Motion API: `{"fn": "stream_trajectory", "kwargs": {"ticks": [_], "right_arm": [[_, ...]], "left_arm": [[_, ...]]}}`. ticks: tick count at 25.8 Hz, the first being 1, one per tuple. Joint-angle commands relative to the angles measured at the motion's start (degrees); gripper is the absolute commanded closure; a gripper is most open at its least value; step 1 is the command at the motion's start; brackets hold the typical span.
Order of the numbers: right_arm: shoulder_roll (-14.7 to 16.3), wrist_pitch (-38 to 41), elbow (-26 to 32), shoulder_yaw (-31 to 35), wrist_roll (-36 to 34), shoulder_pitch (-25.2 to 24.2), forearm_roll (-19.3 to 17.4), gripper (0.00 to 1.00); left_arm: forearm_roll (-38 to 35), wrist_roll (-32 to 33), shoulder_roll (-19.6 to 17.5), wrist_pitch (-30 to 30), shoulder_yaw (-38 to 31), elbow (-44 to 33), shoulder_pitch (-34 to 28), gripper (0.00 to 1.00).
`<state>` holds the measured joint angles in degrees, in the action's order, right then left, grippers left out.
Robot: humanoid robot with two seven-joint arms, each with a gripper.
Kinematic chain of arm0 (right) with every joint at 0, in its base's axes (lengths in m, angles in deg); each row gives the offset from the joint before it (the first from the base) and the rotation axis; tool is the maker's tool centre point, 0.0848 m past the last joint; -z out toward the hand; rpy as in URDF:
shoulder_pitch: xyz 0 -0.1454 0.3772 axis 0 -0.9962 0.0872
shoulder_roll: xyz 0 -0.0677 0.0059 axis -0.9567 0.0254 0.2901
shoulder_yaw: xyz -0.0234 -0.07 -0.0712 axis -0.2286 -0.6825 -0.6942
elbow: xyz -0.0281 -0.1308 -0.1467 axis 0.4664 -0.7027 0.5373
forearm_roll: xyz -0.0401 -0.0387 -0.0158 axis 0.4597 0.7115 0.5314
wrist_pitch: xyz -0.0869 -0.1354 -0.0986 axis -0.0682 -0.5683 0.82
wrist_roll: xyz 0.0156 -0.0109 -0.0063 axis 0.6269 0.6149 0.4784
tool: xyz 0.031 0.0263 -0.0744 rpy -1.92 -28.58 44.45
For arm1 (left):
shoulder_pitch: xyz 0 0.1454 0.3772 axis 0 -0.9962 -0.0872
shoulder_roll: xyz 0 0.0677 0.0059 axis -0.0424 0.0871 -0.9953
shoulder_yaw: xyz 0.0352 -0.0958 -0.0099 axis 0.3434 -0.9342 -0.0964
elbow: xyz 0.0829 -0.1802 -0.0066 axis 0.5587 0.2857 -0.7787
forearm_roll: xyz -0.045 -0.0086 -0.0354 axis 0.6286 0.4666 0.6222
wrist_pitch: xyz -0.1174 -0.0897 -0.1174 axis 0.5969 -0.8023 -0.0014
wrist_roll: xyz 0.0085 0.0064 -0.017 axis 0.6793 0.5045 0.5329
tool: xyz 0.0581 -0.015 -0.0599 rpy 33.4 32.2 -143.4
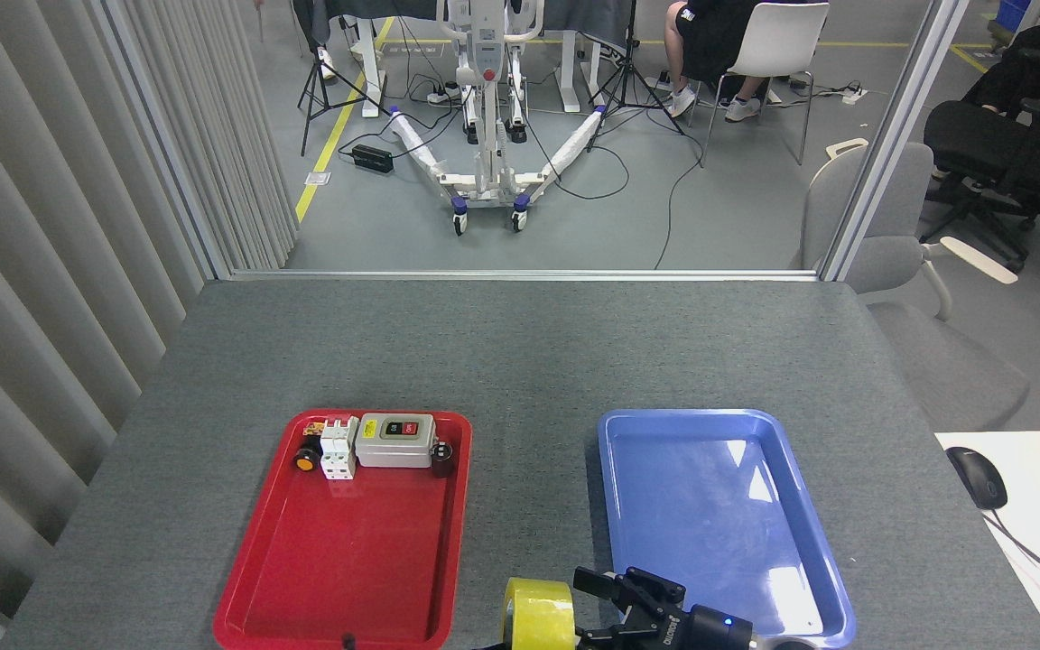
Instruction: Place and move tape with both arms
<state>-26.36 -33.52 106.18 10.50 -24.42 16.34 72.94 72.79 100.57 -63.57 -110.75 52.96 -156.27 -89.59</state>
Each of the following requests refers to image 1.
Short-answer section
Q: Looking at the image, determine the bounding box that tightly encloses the white wheeled stand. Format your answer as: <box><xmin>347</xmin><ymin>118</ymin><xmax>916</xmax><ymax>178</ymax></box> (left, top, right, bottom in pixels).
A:
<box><xmin>387</xmin><ymin>0</ymin><xmax>608</xmax><ymax>237</ymax></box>

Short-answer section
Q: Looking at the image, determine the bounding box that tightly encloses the black power adapter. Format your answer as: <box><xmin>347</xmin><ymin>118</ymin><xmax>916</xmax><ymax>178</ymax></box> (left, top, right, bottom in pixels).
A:
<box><xmin>351</xmin><ymin>144</ymin><xmax>395</xmax><ymax>175</ymax></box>

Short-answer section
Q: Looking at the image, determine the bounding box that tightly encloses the white circuit breaker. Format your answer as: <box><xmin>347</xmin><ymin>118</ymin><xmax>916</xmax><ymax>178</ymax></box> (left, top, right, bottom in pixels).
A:
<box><xmin>319</xmin><ymin>417</ymin><xmax>361</xmax><ymax>481</ymax></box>

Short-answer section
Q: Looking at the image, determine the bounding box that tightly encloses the blue plastic tray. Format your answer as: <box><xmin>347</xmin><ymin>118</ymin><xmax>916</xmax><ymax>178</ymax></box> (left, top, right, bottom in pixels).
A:
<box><xmin>597</xmin><ymin>408</ymin><xmax>857</xmax><ymax>650</ymax></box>

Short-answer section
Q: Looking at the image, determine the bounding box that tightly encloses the black office chair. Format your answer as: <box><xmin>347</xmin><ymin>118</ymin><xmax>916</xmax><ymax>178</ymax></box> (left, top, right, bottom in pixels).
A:
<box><xmin>920</xmin><ymin>97</ymin><xmax>1040</xmax><ymax>272</ymax></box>

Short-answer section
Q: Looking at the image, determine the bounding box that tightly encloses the silver post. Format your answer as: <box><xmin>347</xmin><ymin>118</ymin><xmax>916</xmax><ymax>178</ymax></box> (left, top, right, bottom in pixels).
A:
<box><xmin>818</xmin><ymin>0</ymin><xmax>972</xmax><ymax>283</ymax></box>

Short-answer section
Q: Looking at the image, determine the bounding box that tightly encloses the grey office chair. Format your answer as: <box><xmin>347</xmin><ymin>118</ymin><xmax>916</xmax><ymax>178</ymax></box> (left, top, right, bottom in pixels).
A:
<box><xmin>791</xmin><ymin>142</ymin><xmax>1031</xmax><ymax>432</ymax></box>

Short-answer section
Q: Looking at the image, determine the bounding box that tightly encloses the red plastic tray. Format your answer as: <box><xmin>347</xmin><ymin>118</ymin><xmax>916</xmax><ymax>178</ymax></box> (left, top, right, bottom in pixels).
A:
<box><xmin>213</xmin><ymin>409</ymin><xmax>474</xmax><ymax>650</ymax></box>

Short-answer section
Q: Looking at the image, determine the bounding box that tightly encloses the silver table edge rail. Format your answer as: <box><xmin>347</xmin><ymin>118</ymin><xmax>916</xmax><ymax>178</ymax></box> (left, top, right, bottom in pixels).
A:
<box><xmin>229</xmin><ymin>268</ymin><xmax>821</xmax><ymax>283</ymax></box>

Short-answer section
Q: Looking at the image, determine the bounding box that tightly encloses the black computer mouse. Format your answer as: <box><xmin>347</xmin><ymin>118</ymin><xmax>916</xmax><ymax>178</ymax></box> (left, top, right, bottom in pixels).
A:
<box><xmin>946</xmin><ymin>446</ymin><xmax>1008</xmax><ymax>511</ymax></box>

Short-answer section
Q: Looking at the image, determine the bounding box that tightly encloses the grey two-button switch box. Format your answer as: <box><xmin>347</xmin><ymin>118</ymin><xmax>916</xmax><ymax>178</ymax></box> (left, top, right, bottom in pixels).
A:
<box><xmin>355</xmin><ymin>413</ymin><xmax>438</xmax><ymax>469</ymax></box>

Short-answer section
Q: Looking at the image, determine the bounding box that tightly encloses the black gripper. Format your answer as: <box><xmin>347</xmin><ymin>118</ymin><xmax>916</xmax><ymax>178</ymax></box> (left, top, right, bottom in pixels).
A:
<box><xmin>572</xmin><ymin>566</ymin><xmax>757</xmax><ymax>650</ymax></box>

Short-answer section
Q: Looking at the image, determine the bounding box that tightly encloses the yellow tape roll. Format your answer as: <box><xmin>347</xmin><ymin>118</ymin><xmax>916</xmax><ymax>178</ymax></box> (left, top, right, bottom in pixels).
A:
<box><xmin>503</xmin><ymin>578</ymin><xmax>577</xmax><ymax>650</ymax></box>

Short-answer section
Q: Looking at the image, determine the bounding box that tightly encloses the black tripod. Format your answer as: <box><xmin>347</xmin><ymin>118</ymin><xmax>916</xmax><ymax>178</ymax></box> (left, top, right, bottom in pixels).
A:
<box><xmin>297</xmin><ymin>0</ymin><xmax>392</xmax><ymax>157</ymax></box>
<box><xmin>586</xmin><ymin>0</ymin><xmax>686</xmax><ymax>153</ymax></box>

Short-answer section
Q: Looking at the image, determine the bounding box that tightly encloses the white chair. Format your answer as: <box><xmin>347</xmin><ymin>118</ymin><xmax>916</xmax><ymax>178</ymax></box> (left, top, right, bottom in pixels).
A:
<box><xmin>699</xmin><ymin>2</ymin><xmax>831</xmax><ymax>169</ymax></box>

